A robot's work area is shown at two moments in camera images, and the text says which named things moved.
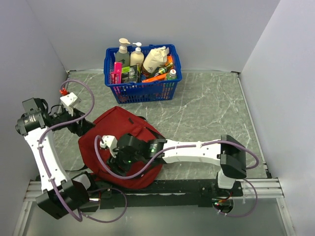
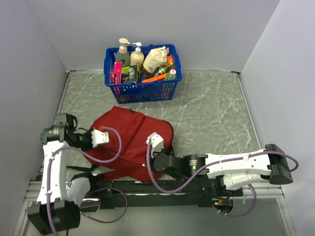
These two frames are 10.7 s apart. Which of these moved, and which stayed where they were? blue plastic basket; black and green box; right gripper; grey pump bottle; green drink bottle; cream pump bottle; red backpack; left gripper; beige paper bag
Moved: right gripper; red backpack; left gripper
Stayed: cream pump bottle; grey pump bottle; black and green box; green drink bottle; blue plastic basket; beige paper bag
